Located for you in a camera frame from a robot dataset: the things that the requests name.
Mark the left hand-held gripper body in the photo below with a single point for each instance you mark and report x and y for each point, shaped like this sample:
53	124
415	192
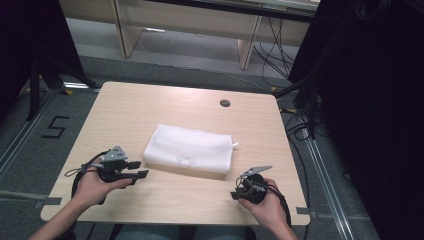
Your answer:
112	163

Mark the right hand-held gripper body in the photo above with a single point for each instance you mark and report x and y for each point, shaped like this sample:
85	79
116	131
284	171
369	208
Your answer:
255	190

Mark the white mesh laundry bag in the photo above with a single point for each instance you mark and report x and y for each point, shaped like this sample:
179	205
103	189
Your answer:
190	146

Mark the person's right hand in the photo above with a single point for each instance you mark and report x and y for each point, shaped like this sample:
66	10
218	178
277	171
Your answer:
270	210

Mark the person's left hand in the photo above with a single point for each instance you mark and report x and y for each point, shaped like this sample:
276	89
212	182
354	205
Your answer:
93	186

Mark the grey tape strip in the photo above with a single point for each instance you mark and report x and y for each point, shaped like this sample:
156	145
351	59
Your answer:
305	211
48	201

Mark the black metal stand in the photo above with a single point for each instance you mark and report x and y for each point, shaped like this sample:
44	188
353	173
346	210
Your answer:
311	110
33	86

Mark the black curtain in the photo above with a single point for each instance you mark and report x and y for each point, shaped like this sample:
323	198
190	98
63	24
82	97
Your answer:
373	100
30	40

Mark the light wooden desk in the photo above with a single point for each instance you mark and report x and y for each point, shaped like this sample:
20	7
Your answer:
186	20

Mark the metal floor rail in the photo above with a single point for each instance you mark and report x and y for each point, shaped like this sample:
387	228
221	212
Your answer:
23	133
328	186

